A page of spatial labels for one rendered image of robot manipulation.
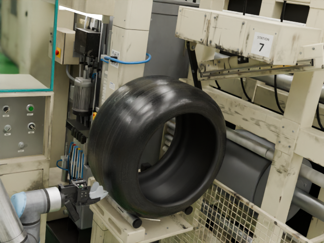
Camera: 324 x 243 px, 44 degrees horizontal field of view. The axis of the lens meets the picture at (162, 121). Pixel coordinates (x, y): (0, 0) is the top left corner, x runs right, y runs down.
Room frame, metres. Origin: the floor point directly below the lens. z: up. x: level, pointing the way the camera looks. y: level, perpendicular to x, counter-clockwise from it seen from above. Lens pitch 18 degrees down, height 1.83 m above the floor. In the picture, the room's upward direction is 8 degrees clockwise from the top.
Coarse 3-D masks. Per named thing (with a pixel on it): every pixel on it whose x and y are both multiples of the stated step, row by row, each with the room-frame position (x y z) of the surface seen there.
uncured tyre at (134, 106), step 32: (128, 96) 1.53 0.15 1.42; (160, 96) 1.48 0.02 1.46; (192, 96) 1.54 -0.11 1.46; (96, 128) 1.51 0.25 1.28; (128, 128) 1.40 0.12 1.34; (192, 128) 1.89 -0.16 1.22; (224, 128) 1.66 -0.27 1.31; (96, 160) 1.46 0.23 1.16; (128, 160) 1.37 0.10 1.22; (160, 160) 1.85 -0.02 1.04; (192, 160) 1.83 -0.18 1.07; (128, 192) 1.38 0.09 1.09; (160, 192) 1.73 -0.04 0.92; (192, 192) 1.59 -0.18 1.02
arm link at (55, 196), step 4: (48, 188) 1.32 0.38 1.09; (52, 188) 1.32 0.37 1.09; (56, 188) 1.33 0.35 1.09; (48, 192) 1.29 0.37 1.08; (52, 192) 1.30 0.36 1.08; (56, 192) 1.31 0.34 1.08; (52, 196) 1.29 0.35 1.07; (56, 196) 1.29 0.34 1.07; (60, 196) 1.30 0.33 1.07; (52, 200) 1.28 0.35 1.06; (56, 200) 1.29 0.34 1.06; (60, 200) 1.30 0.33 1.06; (52, 204) 1.27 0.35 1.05; (56, 204) 1.28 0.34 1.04; (60, 204) 1.29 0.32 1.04; (52, 208) 1.28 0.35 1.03; (56, 208) 1.29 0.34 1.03
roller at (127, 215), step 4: (108, 196) 1.63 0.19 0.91; (108, 200) 1.62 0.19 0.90; (112, 200) 1.61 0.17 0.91; (112, 204) 1.59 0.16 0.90; (116, 204) 1.57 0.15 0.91; (116, 208) 1.57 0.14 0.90; (120, 208) 1.55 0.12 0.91; (120, 212) 1.54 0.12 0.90; (124, 212) 1.52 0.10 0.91; (128, 212) 1.51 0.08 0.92; (124, 216) 1.51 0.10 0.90; (128, 216) 1.49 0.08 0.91; (132, 216) 1.48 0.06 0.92; (136, 216) 1.48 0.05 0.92; (128, 220) 1.48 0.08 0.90; (132, 220) 1.47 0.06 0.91; (136, 220) 1.46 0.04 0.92; (140, 220) 1.47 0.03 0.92; (132, 224) 1.46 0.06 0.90; (136, 224) 1.46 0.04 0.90; (140, 224) 1.47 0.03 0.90; (136, 228) 1.46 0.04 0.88
